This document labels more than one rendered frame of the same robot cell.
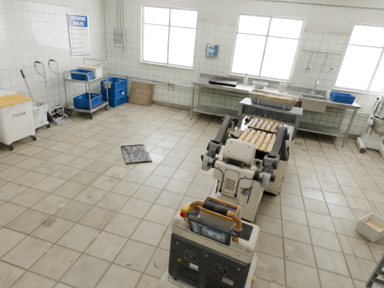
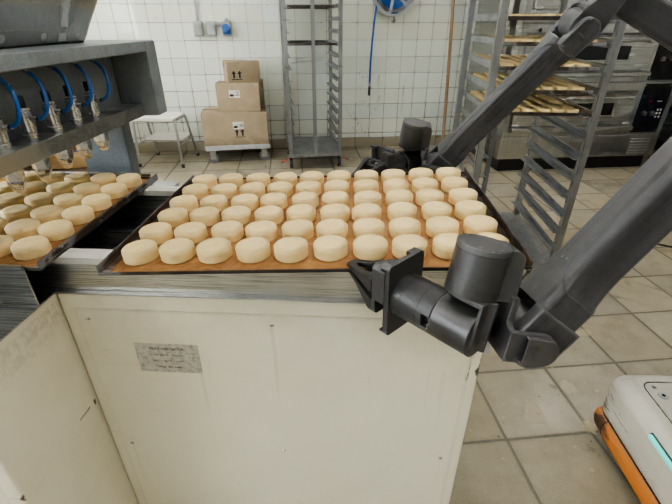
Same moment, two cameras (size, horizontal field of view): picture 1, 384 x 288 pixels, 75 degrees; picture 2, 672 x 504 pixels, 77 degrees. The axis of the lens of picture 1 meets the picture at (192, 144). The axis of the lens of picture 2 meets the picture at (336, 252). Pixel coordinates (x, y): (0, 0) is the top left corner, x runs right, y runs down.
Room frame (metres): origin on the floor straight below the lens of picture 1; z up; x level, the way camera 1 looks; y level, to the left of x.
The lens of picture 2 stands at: (2.71, -0.03, 1.22)
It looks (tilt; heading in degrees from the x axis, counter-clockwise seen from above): 29 degrees down; 251
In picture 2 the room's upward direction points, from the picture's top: straight up
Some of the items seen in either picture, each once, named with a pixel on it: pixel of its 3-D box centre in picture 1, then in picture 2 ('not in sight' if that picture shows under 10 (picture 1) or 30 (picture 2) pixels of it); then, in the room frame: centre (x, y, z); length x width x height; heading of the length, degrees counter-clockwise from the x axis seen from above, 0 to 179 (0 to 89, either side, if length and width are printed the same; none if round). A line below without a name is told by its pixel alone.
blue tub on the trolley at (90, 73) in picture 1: (82, 75); not in sight; (5.18, 2.38, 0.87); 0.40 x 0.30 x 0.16; 80
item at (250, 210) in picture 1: (251, 175); (294, 394); (2.57, -0.73, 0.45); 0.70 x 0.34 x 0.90; 158
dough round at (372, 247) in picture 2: not in sight; (370, 247); (2.49, -0.52, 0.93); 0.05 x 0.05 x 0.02
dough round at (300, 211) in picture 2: not in sight; (301, 214); (2.55, -0.68, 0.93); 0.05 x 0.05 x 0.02
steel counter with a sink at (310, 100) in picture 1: (267, 102); not in sight; (5.57, -1.59, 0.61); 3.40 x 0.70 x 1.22; 77
